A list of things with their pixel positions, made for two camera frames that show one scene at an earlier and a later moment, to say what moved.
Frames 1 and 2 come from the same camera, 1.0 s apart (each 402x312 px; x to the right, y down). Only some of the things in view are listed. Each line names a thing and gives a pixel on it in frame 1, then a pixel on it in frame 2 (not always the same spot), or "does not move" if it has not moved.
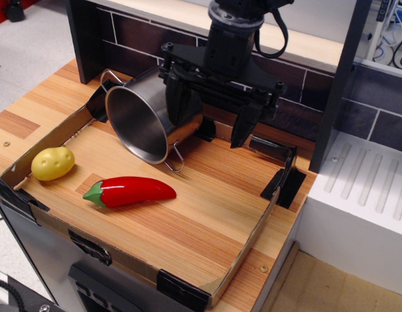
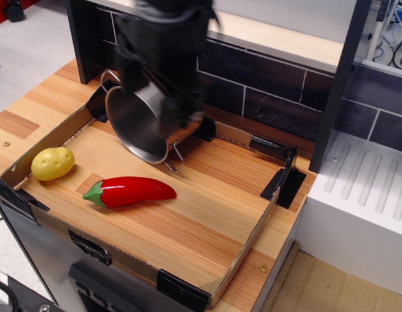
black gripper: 225,64 to 170,54
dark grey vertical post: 334,108 does not move
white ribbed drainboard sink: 356,214 does not move
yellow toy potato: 49,164 does not move
